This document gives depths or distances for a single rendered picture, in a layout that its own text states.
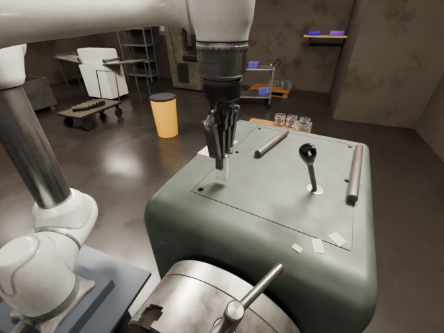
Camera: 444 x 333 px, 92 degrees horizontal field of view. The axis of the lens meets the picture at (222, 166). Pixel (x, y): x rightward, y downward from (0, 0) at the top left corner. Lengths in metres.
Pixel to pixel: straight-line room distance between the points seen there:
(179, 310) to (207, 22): 0.43
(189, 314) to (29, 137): 0.63
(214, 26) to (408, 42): 4.53
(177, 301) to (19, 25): 0.49
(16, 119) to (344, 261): 0.81
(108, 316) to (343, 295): 0.78
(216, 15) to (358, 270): 0.45
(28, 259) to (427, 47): 5.01
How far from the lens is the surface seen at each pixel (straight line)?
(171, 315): 0.40
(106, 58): 5.91
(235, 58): 0.40
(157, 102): 3.51
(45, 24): 0.50
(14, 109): 0.77
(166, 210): 0.51
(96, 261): 1.13
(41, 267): 0.83
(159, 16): 0.56
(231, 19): 0.38
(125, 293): 1.00
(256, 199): 0.51
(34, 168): 0.83
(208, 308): 0.39
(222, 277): 0.41
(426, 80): 5.02
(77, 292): 0.98
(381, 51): 4.75
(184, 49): 6.47
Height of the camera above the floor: 1.59
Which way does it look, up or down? 34 degrees down
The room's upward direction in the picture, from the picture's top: straight up
